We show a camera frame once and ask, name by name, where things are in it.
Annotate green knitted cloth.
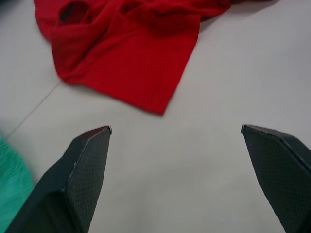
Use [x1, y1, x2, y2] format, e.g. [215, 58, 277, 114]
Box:
[0, 134, 34, 225]

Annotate red t-shirt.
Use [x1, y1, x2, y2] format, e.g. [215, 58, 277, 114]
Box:
[34, 0, 276, 117]

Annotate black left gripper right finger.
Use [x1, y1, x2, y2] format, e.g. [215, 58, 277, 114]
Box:
[241, 124, 311, 233]

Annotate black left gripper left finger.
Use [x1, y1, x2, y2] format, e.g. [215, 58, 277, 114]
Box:
[4, 125, 113, 233]

